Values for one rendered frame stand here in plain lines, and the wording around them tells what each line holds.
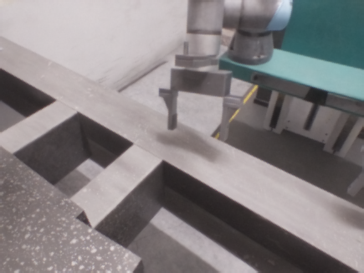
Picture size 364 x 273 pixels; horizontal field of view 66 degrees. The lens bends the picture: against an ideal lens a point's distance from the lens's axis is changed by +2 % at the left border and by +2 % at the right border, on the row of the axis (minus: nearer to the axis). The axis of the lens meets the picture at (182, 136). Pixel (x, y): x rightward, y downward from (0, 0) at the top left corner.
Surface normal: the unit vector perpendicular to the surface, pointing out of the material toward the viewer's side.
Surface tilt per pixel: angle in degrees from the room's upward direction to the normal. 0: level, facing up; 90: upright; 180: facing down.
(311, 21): 90
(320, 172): 0
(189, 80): 66
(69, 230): 0
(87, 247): 0
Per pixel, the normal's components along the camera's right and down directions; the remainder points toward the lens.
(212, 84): -0.44, 0.29
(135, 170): -0.01, -0.71
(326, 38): -0.54, 0.60
